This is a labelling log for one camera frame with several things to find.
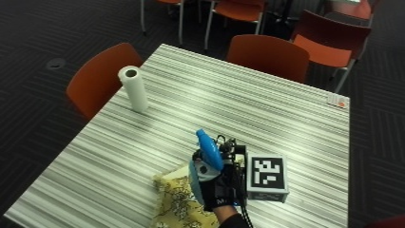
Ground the blue and white spray bottle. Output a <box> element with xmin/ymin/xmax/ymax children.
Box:
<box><xmin>187</xmin><ymin>128</ymin><xmax>225</xmax><ymax>204</ymax></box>

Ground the orange chair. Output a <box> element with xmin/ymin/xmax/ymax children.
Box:
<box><xmin>225</xmin><ymin>33</ymin><xmax>311</xmax><ymax>86</ymax></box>
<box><xmin>64</xmin><ymin>42</ymin><xmax>145</xmax><ymax>122</ymax></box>
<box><xmin>290</xmin><ymin>9</ymin><xmax>373</xmax><ymax>94</ymax></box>
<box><xmin>322</xmin><ymin>0</ymin><xmax>381</xmax><ymax>27</ymax></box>
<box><xmin>203</xmin><ymin>0</ymin><xmax>267</xmax><ymax>52</ymax></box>
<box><xmin>138</xmin><ymin>0</ymin><xmax>186</xmax><ymax>46</ymax></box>

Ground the yellow patterned cloth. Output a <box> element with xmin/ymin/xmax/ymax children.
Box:
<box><xmin>151</xmin><ymin>162</ymin><xmax>221</xmax><ymax>228</ymax></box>

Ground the black glove cable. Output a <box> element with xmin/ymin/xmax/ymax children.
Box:
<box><xmin>233</xmin><ymin>164</ymin><xmax>255</xmax><ymax>228</ymax></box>

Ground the round floor socket cover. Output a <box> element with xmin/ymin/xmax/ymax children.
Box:
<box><xmin>45</xmin><ymin>57</ymin><xmax>66</xmax><ymax>70</ymax></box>

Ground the white marker cube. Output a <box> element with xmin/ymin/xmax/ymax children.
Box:
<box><xmin>243</xmin><ymin>153</ymin><xmax>291</xmax><ymax>204</ymax></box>

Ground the white and orange card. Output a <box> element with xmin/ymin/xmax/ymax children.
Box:
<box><xmin>325</xmin><ymin>93</ymin><xmax>350</xmax><ymax>109</ymax></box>

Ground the white paper roll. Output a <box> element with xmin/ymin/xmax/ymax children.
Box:
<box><xmin>115</xmin><ymin>65</ymin><xmax>149</xmax><ymax>113</ymax></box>

